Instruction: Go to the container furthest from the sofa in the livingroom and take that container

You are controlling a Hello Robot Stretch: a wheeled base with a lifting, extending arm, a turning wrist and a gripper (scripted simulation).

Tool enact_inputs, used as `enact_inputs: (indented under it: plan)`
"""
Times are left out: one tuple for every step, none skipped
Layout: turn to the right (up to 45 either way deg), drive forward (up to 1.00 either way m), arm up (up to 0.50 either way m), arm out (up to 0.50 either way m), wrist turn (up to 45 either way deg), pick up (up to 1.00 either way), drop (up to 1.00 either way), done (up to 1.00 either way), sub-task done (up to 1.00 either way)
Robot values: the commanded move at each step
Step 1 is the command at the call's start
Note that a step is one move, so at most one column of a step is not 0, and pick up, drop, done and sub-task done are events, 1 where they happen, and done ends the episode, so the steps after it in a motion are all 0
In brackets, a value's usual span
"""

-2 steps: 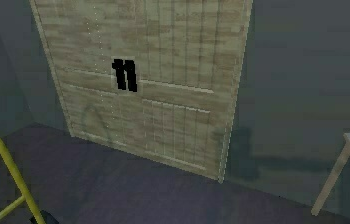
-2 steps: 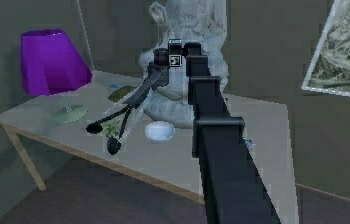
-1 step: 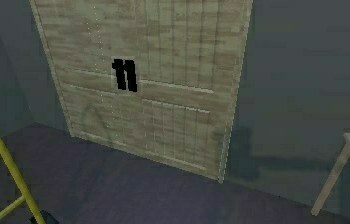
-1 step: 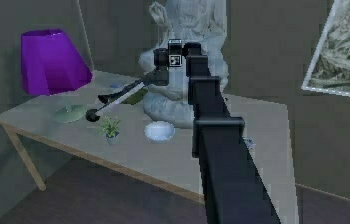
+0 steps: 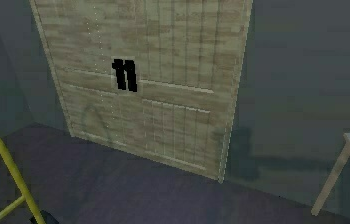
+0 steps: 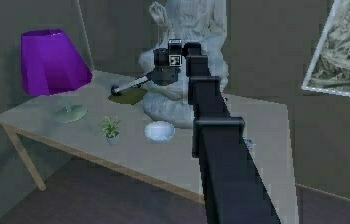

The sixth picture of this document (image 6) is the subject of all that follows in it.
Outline white bowl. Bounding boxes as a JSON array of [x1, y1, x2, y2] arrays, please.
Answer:
[[144, 120, 176, 143]]

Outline small potted green plant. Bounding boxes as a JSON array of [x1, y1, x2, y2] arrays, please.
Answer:
[[99, 115, 122, 146]]

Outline pale stone seated statue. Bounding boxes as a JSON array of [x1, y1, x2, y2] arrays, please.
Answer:
[[137, 0, 230, 130]]

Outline grey wooden leg table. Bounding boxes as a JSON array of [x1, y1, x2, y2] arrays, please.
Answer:
[[0, 69, 300, 224]]

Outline purple shade table lamp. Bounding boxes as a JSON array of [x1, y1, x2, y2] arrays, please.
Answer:
[[19, 28, 94, 124]]

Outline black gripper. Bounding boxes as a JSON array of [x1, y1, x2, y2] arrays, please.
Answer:
[[110, 48, 181, 95]]

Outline framed landscape picture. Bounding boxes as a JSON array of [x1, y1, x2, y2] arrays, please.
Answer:
[[300, 0, 350, 100]]

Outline dark green round plate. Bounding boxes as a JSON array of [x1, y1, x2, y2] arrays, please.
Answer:
[[107, 87, 149, 106]]

